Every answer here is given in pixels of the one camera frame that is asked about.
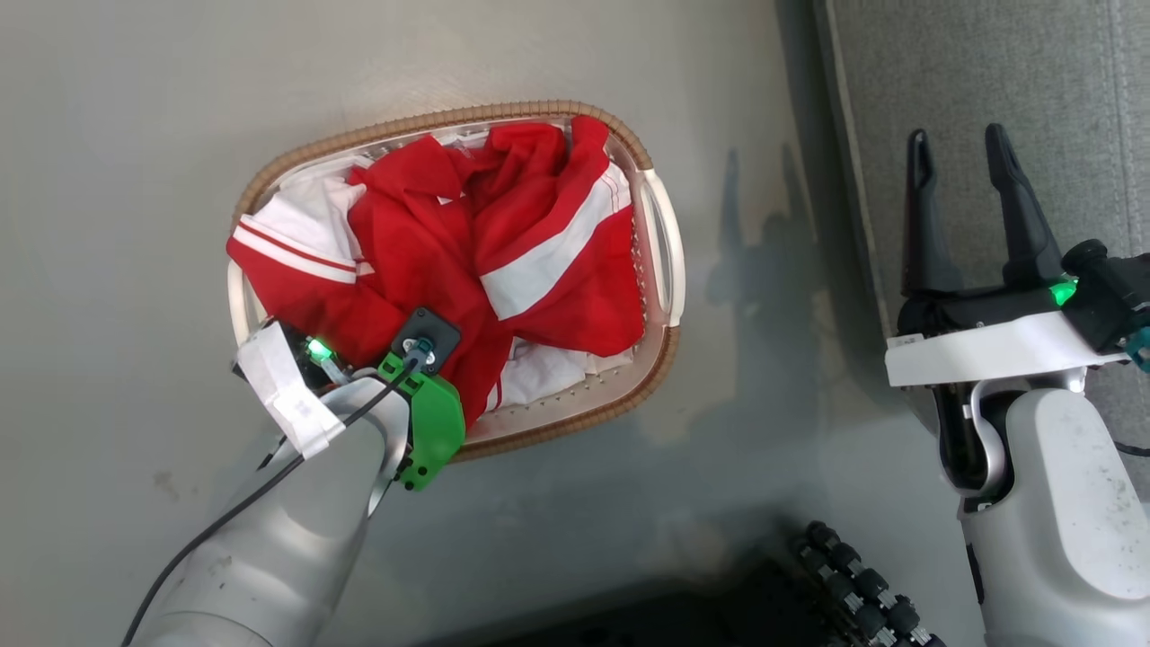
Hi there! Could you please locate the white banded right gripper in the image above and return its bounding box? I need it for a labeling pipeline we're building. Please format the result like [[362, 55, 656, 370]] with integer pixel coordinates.
[[884, 123, 1129, 388]]

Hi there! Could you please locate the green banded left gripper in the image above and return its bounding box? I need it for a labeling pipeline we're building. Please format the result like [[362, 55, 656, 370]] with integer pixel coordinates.
[[235, 320, 466, 492]]

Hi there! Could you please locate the red garment with white stripes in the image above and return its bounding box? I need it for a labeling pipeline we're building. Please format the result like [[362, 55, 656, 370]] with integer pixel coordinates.
[[226, 115, 648, 430]]

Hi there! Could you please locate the white laundry basket brown rim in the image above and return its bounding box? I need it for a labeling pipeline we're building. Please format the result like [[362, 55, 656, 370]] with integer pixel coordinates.
[[226, 100, 687, 465]]

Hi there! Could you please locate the plain white garment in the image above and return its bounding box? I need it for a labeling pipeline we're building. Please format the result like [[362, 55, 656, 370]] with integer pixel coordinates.
[[429, 124, 637, 414]]

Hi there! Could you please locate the grey fabric sofa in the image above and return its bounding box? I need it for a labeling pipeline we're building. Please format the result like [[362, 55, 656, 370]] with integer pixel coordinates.
[[813, 0, 1150, 504]]

